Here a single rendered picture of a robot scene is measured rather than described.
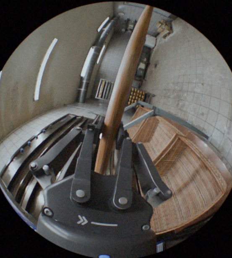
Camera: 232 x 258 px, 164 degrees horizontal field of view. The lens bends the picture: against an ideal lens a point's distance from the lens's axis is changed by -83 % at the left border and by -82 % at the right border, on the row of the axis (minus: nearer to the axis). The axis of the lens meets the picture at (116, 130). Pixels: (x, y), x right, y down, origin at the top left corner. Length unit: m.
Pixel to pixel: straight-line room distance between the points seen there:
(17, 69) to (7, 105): 0.49
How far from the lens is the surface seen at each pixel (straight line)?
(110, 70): 5.32
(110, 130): 0.16
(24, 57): 1.58
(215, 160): 0.64
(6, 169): 1.06
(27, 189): 0.77
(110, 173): 0.30
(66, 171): 0.57
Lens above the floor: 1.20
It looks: 6 degrees down
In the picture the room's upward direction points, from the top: 76 degrees counter-clockwise
